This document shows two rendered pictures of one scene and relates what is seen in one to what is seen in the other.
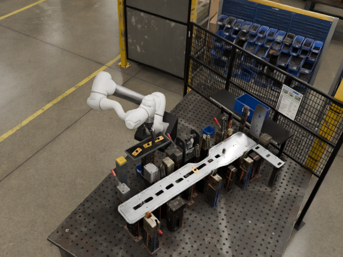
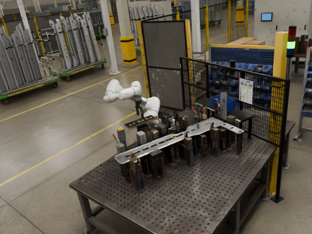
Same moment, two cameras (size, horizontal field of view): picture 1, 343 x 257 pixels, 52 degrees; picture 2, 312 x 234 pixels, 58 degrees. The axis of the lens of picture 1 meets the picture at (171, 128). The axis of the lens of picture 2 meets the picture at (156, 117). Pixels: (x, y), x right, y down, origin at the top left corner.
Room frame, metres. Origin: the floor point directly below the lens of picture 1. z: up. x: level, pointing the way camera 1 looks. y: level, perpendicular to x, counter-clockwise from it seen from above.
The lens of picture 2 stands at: (-0.83, -0.71, 2.51)
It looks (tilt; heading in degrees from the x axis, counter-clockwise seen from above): 24 degrees down; 14
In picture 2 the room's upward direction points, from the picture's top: 7 degrees counter-clockwise
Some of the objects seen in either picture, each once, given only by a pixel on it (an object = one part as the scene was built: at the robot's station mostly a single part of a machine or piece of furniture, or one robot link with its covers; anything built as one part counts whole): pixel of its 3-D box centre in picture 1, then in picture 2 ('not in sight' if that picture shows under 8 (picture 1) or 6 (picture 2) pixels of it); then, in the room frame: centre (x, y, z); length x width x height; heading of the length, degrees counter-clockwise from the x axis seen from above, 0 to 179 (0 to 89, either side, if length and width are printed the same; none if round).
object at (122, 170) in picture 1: (122, 179); (123, 146); (1.82, 0.37, 0.92); 0.08 x 0.08 x 0.44; 42
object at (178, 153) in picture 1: (175, 166); (163, 140); (2.03, -0.06, 0.89); 0.13 x 0.11 x 0.38; 42
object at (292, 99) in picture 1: (289, 102); (246, 91); (2.52, -1.04, 1.30); 0.23 x 0.02 x 0.31; 42
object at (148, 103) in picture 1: (147, 106); (135, 88); (1.99, 0.18, 1.56); 0.13 x 0.11 x 0.16; 150
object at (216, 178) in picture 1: (213, 189); (188, 151); (1.82, -0.38, 0.87); 0.12 x 0.09 x 0.35; 42
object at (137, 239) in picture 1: (132, 222); (126, 170); (1.48, 0.25, 0.84); 0.18 x 0.06 x 0.29; 42
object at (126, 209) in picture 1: (193, 172); (173, 138); (1.89, -0.21, 1.00); 1.38 x 0.22 x 0.02; 132
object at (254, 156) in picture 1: (251, 166); (222, 139); (2.13, -0.74, 0.84); 0.11 x 0.10 x 0.28; 42
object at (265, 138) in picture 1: (261, 150); (230, 129); (2.31, -0.85, 0.88); 0.08 x 0.08 x 0.36; 42
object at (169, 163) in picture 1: (167, 176); (156, 145); (1.91, 0.01, 0.89); 0.13 x 0.11 x 0.38; 42
